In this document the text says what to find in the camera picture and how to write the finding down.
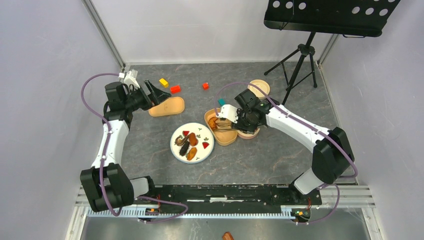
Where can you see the metal serving tongs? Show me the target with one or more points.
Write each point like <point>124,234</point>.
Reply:
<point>222,126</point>

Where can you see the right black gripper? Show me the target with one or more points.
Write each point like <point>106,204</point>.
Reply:
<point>240,126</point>

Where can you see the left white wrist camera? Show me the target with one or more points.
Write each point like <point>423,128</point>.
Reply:
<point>129,78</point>

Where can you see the yellow block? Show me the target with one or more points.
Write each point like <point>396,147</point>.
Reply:
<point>164,82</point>

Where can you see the tan oblong box lid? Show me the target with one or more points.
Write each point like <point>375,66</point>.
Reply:
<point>171,106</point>

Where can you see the black music stand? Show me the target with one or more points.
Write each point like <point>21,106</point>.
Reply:
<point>349,18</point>

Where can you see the black sea cucumber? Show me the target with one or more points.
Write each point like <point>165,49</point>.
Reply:
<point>184,148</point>

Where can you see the fried chicken piece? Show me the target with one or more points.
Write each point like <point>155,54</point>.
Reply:
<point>193,140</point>

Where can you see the large red block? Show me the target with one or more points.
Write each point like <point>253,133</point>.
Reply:
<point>175,89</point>

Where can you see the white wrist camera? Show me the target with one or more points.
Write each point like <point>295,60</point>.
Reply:
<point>129,78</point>
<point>228,112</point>

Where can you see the tan oblong lunch box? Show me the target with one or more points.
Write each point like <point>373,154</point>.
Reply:
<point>223,137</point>

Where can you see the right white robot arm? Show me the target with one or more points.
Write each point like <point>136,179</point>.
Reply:
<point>331,151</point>

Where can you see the small red cube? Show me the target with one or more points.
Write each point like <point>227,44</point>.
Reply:
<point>205,86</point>

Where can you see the fried chicken wing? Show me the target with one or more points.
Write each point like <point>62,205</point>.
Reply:
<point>212,123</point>

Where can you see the brown object at bottom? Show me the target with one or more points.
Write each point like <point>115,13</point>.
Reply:
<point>227,236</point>

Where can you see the fried chicken nugget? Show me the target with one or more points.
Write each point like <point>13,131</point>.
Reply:
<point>191,153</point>

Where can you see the teal block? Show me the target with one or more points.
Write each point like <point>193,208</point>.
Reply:
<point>221,102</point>

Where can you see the cream round lid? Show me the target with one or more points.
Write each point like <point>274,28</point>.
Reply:
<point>259,88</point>

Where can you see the white patterned plate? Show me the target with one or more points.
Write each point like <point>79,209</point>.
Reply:
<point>205,145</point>

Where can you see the pink round bowl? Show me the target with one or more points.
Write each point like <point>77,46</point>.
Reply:
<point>248,136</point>

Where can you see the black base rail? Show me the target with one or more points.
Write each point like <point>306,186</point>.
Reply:
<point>229,199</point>

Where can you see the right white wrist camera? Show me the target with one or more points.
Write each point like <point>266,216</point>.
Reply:
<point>228,112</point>

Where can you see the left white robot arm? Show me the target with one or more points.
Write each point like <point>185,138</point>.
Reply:
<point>105,183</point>

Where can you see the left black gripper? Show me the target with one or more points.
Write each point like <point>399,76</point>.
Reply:
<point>156,95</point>

